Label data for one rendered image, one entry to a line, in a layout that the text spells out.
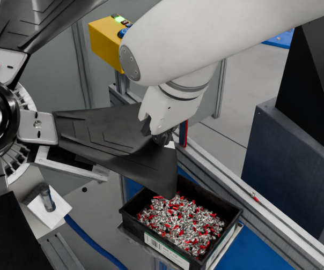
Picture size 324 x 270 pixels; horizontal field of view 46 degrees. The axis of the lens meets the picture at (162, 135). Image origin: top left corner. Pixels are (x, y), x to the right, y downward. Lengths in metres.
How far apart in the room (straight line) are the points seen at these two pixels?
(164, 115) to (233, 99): 2.04
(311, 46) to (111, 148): 0.51
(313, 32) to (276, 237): 0.46
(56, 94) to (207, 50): 1.26
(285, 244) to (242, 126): 1.59
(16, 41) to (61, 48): 0.86
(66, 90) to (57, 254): 0.71
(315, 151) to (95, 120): 0.52
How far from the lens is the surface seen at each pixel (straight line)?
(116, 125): 0.72
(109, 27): 1.10
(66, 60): 1.56
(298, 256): 0.90
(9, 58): 0.67
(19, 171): 0.84
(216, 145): 2.27
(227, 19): 0.39
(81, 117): 0.71
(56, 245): 1.80
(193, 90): 0.56
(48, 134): 0.66
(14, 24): 0.71
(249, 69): 2.95
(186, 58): 0.40
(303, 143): 0.99
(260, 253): 1.03
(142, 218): 0.89
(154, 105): 0.59
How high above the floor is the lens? 1.57
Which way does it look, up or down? 43 degrees down
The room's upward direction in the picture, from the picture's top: straight up
